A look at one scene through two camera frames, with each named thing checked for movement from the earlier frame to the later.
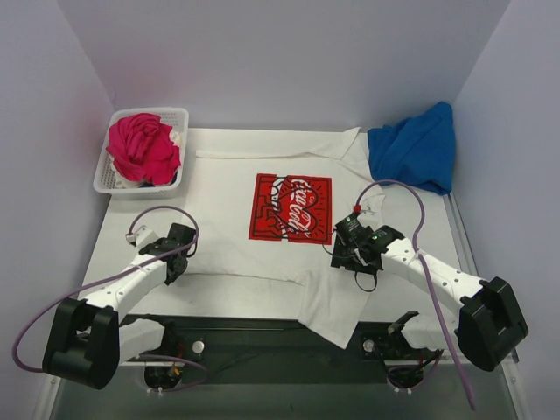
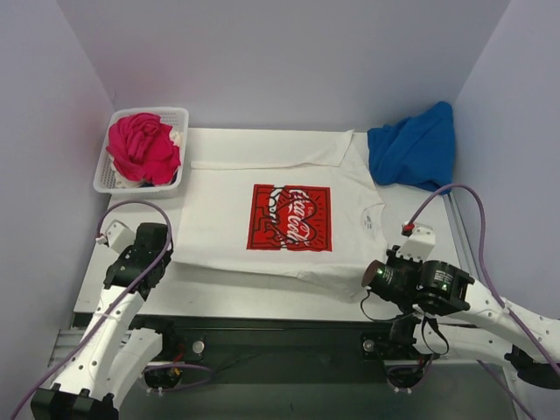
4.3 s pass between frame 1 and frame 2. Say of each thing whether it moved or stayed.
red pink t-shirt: stayed
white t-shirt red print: moved
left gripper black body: moved
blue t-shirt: stayed
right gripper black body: moved
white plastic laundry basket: stayed
